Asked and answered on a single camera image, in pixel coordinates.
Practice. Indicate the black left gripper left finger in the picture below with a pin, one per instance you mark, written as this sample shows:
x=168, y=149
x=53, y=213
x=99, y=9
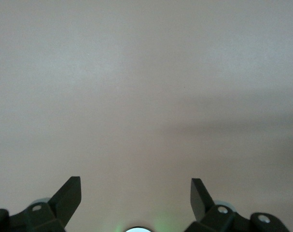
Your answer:
x=64, y=203

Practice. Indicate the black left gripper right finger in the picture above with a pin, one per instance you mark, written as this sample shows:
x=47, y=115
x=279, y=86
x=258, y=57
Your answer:
x=201, y=205

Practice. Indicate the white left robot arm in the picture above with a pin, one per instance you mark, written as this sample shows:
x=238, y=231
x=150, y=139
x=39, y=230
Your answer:
x=137, y=230

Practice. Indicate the brown table mat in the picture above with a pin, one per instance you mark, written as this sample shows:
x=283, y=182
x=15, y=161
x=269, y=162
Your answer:
x=146, y=96

